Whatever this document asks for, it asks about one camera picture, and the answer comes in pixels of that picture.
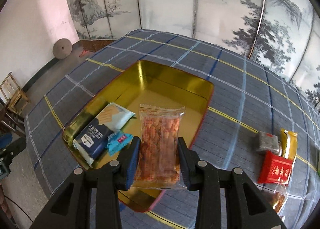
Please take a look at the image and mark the clear orange snack packet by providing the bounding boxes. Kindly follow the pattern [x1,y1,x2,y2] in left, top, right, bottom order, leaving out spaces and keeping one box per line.
[263,183,287,214]

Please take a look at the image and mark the red snack packet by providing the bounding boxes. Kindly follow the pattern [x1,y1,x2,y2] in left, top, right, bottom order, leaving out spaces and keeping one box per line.
[258,151,293,185]

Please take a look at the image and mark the navy white cracker packet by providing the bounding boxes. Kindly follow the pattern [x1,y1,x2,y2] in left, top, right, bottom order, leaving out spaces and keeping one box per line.
[73,103,135,166]

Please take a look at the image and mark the grey speckled sesame cake block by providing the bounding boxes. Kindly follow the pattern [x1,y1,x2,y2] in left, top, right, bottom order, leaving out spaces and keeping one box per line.
[255,131,280,154]

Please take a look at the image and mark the yellow foil snack packet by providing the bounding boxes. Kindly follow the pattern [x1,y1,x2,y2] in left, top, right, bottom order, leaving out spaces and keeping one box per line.
[280,128,298,160]

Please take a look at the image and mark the small light blue packet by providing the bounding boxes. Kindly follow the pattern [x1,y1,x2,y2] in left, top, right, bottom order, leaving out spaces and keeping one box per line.
[107,131,133,156]

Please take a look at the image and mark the clear bag fried twists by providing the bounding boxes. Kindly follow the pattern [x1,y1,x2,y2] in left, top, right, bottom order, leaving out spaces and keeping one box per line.
[133,104,185,190]

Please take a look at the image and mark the small wooden stool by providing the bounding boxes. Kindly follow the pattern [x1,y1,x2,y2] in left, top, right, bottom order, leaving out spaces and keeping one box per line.
[1,72,30,115]

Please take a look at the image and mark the grey plaid tablecloth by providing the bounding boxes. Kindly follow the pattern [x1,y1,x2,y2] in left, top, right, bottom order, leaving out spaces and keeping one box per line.
[24,30,319,228]

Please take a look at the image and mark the round stone disc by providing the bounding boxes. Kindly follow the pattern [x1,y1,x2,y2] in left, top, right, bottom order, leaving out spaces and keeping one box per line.
[52,38,72,60]

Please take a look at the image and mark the red gold toffee tin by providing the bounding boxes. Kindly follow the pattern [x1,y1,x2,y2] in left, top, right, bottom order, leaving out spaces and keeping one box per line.
[62,59,215,213]

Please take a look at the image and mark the painted folding screen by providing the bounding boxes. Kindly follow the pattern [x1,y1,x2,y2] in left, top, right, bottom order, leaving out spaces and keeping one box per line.
[67,0,319,105]

